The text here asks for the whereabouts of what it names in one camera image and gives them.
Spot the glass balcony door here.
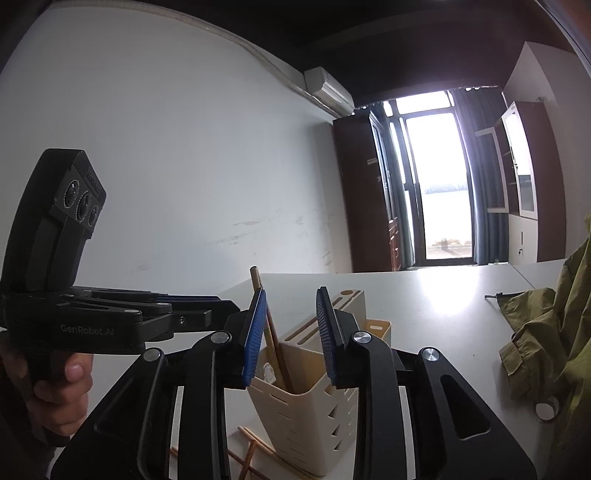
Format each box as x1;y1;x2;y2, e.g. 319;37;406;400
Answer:
383;90;476;269

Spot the olive green jacket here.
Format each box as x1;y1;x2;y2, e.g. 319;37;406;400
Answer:
484;242;591;480

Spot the cream plastic utensil holder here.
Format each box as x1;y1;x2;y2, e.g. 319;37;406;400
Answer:
247;287;393;477

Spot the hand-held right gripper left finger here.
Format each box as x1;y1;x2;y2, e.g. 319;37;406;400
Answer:
51;288;269;480

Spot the brown glass-door bookcase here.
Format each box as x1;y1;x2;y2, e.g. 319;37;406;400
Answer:
475;99;568;265

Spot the tape roll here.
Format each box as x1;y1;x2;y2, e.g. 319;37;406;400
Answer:
534;399;560;422

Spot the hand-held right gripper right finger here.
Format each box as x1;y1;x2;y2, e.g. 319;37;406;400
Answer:
315;286;539;480

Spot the brown wooden cabinet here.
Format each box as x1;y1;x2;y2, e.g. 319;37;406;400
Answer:
332;108;402;274

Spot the person's left hand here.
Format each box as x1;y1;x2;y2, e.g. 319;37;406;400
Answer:
0;332;95;437

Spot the wooden chopstick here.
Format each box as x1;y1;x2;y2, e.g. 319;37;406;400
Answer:
228;449;266;480
237;426;279;456
250;266;295;394
238;440;260;480

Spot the white wall conduit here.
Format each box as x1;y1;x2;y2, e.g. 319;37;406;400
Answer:
60;0;335;121

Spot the wide grey curtain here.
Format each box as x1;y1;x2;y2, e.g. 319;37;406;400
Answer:
450;85;509;266

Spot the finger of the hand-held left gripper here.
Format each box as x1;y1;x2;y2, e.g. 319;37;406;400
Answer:
69;286;221;309
134;299;242;343

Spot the white air conditioner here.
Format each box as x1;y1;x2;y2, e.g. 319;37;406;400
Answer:
304;67;355;117

